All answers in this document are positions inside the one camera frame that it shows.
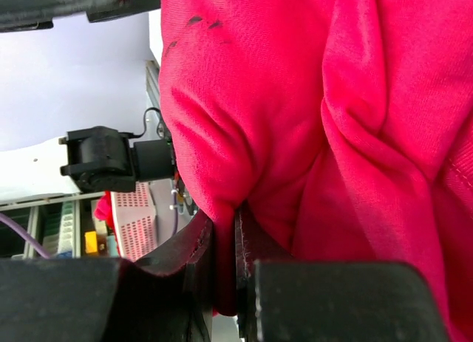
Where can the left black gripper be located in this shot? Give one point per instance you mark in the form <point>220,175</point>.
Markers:
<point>26,15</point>

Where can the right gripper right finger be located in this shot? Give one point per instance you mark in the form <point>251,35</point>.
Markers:
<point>280,298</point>

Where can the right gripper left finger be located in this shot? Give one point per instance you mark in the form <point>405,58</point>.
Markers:
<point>164,296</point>

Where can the pink t-shirt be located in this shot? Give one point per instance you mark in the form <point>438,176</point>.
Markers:
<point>345,125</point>

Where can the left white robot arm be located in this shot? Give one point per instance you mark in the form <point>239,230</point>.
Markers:
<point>87,160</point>

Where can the white perforated equipment box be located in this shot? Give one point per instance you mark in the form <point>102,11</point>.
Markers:
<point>135,222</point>

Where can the pink cloth in background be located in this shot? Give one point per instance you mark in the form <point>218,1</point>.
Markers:
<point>103,212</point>

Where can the aluminium mounting rail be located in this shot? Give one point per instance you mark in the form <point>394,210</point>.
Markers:
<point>152,82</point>

